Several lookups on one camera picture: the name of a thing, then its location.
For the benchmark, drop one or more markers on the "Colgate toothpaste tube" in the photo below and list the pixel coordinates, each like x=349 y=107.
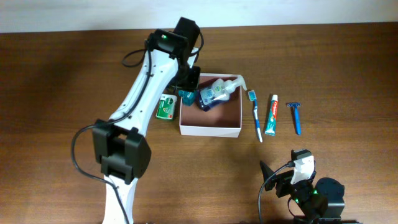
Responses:
x=272 y=117

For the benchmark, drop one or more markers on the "blue white toothbrush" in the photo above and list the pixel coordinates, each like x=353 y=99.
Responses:
x=253 y=98

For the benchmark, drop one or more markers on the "blue disposable razor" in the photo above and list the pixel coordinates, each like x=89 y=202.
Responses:
x=295 y=106

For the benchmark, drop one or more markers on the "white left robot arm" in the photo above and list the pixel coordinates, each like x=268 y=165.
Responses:
x=119 y=143

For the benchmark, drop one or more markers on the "green Listerine mouthwash bottle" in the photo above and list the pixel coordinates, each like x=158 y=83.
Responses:
x=187 y=97

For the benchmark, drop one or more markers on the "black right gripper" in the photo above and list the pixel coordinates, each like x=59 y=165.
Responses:
x=280 y=182

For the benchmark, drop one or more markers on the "green soap bar box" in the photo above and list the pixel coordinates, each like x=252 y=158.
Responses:
x=166 y=108

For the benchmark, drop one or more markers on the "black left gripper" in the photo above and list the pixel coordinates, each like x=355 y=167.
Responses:
x=191 y=79

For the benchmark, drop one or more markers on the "clear blue soap pump bottle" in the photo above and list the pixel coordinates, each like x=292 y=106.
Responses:
x=218 y=92

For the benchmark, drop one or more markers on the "white cardboard box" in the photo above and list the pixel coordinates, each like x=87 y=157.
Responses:
x=224 y=120

